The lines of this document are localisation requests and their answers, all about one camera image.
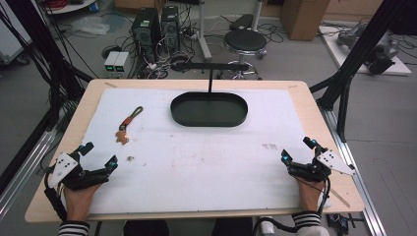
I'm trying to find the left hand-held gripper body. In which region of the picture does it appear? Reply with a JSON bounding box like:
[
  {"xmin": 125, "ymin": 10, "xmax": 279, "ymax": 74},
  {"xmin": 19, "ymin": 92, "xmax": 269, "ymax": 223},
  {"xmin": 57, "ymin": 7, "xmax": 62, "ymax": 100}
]
[{"xmin": 43, "ymin": 151, "xmax": 110, "ymax": 192}]

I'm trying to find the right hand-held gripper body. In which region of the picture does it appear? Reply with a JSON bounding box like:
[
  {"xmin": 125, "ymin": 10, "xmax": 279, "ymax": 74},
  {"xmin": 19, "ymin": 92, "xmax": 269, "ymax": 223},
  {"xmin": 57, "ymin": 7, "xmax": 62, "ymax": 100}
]
[{"xmin": 287, "ymin": 146, "xmax": 357, "ymax": 184}]

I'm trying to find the person's right hand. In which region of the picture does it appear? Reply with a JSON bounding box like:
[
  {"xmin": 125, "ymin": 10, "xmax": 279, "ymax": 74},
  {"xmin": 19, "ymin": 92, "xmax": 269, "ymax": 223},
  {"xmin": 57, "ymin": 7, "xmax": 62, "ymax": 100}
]
[{"xmin": 294, "ymin": 176, "xmax": 327, "ymax": 213}]

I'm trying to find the person's left hand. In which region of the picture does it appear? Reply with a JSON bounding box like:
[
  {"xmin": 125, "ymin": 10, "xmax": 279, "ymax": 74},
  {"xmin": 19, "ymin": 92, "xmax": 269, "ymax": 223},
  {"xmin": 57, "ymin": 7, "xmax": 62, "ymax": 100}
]
[{"xmin": 63, "ymin": 183, "xmax": 103, "ymax": 223}]

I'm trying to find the thin wooden stick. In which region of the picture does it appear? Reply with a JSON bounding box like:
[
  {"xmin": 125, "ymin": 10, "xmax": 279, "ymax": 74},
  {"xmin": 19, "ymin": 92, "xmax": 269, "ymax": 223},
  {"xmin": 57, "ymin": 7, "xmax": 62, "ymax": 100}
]
[{"xmin": 328, "ymin": 188, "xmax": 351, "ymax": 208}]

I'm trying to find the small electronics board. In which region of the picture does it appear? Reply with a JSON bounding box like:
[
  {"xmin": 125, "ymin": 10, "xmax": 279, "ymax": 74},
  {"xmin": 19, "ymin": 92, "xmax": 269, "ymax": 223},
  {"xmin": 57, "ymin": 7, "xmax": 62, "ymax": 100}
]
[{"xmin": 326, "ymin": 212, "xmax": 357, "ymax": 236}]

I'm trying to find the white cylinder under table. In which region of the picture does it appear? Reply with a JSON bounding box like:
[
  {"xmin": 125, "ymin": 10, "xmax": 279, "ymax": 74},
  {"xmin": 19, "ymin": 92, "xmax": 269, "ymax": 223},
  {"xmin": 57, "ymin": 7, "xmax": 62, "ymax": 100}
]
[{"xmin": 258, "ymin": 215, "xmax": 276, "ymax": 236}]

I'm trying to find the person's leg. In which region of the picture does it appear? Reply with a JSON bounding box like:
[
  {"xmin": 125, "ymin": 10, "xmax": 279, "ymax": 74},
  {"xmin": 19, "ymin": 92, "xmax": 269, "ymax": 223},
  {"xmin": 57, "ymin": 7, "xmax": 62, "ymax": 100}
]
[
  {"xmin": 210, "ymin": 217, "xmax": 254, "ymax": 236},
  {"xmin": 122, "ymin": 219, "xmax": 170, "ymax": 236}
]

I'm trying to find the white table mat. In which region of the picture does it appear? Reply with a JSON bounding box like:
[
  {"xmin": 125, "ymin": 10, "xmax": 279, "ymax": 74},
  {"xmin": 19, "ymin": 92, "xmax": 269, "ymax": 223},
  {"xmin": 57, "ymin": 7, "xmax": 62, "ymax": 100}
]
[{"xmin": 83, "ymin": 87, "xmax": 329, "ymax": 214}]

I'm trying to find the white power supply box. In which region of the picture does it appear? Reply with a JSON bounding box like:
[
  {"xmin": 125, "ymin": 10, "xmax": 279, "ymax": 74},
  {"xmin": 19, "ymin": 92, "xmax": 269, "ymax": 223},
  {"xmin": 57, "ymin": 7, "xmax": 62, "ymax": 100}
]
[
  {"xmin": 113, "ymin": 51, "xmax": 131, "ymax": 79},
  {"xmin": 103, "ymin": 50, "xmax": 121, "ymax": 79}
]

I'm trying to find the black oval tray hanger stand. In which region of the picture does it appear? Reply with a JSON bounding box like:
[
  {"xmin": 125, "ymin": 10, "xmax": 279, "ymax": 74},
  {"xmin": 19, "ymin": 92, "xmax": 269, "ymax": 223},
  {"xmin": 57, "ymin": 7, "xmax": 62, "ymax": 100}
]
[{"xmin": 169, "ymin": 61, "xmax": 251, "ymax": 129}]

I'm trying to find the white floor board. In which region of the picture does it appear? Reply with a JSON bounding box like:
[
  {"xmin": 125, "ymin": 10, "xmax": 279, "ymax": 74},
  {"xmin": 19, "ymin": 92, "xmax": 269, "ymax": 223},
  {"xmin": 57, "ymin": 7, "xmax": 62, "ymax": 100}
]
[{"xmin": 318, "ymin": 25, "xmax": 413, "ymax": 78}]

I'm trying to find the black robot device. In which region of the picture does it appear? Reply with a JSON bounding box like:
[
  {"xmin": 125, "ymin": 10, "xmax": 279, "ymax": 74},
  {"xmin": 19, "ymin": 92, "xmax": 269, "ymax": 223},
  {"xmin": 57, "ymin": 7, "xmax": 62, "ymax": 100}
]
[{"xmin": 364, "ymin": 43, "xmax": 400, "ymax": 76}]

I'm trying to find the grey robot device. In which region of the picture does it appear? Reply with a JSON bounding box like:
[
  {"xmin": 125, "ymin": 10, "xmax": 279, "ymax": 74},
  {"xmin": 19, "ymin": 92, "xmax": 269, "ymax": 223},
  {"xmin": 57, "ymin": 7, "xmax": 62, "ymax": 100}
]
[{"xmin": 336, "ymin": 24, "xmax": 366, "ymax": 47}]

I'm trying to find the black round stool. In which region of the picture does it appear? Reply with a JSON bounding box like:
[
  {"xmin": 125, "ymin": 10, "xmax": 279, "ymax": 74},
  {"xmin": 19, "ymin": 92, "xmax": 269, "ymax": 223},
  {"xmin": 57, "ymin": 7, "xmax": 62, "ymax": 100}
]
[{"xmin": 223, "ymin": 29, "xmax": 268, "ymax": 81}]

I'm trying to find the clear plastic bag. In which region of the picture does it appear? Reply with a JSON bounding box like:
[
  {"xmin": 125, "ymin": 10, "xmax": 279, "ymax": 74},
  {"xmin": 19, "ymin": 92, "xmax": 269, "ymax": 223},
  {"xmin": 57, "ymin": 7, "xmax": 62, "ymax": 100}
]
[{"xmin": 70, "ymin": 15, "xmax": 111, "ymax": 36}]

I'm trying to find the cardboard box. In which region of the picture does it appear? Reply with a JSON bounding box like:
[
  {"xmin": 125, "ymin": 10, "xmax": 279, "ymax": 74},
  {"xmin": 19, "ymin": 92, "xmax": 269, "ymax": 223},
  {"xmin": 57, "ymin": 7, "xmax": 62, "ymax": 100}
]
[{"xmin": 279, "ymin": 0, "xmax": 331, "ymax": 42}]

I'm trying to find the large black computer tower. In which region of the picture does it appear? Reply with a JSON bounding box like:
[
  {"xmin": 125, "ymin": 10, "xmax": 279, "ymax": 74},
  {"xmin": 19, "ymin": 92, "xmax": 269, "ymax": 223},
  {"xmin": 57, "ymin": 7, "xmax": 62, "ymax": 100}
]
[{"xmin": 131, "ymin": 7, "xmax": 162, "ymax": 64}]

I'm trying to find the white desk leg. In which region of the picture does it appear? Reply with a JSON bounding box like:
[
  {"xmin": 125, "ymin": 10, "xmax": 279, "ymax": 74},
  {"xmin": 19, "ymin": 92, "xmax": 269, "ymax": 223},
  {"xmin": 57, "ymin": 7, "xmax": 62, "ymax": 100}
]
[
  {"xmin": 196, "ymin": 0, "xmax": 213, "ymax": 62},
  {"xmin": 250, "ymin": 0, "xmax": 266, "ymax": 32}
]

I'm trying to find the black foot pedal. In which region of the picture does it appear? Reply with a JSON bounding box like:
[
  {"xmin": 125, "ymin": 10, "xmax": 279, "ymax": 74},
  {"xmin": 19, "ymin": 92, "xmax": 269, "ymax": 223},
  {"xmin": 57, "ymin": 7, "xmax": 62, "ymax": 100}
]
[{"xmin": 228, "ymin": 13, "xmax": 255, "ymax": 31}]

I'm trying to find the white round table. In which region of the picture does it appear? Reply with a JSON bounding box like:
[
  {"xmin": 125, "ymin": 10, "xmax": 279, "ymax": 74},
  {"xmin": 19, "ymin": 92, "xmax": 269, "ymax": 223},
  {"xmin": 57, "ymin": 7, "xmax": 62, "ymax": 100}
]
[{"xmin": 41, "ymin": 0, "xmax": 98, "ymax": 16}]

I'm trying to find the slim black computer tower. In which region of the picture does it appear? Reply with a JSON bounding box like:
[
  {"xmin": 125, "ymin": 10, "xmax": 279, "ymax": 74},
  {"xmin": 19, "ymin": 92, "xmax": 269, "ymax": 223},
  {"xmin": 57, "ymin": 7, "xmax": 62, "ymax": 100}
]
[{"xmin": 159, "ymin": 5, "xmax": 182, "ymax": 54}]

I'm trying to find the brown bear keychain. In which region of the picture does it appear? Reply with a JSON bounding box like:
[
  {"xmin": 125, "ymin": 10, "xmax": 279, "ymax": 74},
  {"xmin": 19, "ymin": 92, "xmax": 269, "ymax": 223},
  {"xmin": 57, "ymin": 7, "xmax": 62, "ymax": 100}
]
[{"xmin": 115, "ymin": 105, "xmax": 145, "ymax": 146}]

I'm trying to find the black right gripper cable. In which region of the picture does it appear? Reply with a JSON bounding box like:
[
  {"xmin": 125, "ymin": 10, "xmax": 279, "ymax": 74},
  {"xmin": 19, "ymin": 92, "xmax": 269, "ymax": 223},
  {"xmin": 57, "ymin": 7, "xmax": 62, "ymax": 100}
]
[{"xmin": 251, "ymin": 176, "xmax": 332, "ymax": 234}]

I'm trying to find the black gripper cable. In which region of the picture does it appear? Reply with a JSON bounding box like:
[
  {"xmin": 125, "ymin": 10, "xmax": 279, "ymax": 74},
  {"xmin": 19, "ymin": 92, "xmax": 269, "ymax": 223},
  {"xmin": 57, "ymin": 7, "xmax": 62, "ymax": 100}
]
[
  {"xmin": 251, "ymin": 176, "xmax": 332, "ymax": 234},
  {"xmin": 43, "ymin": 170, "xmax": 69, "ymax": 222}
]

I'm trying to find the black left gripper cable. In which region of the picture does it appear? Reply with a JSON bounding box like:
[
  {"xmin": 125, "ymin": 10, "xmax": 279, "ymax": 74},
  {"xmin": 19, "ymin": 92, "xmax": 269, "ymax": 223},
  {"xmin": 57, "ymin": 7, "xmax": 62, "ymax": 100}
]
[{"xmin": 43, "ymin": 170, "xmax": 69, "ymax": 222}]

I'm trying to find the aluminium rail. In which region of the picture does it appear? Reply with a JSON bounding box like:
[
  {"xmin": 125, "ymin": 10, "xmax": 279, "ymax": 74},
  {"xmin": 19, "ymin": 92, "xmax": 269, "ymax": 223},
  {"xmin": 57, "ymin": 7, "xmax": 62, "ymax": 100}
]
[
  {"xmin": 0, "ymin": 128, "xmax": 59, "ymax": 218},
  {"xmin": 319, "ymin": 105, "xmax": 388, "ymax": 236}
]

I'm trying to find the black metal frame stand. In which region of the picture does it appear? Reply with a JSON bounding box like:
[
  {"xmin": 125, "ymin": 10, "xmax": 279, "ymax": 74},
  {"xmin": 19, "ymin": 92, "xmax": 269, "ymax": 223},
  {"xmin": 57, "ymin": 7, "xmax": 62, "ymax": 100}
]
[
  {"xmin": 309, "ymin": 0, "xmax": 417, "ymax": 144},
  {"xmin": 0, "ymin": 0, "xmax": 95, "ymax": 133}
]

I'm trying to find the tangle of floor cables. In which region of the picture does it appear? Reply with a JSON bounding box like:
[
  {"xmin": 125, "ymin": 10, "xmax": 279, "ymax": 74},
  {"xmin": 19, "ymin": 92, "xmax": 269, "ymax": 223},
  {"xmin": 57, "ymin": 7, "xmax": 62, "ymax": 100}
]
[{"xmin": 137, "ymin": 23, "xmax": 200, "ymax": 81}]

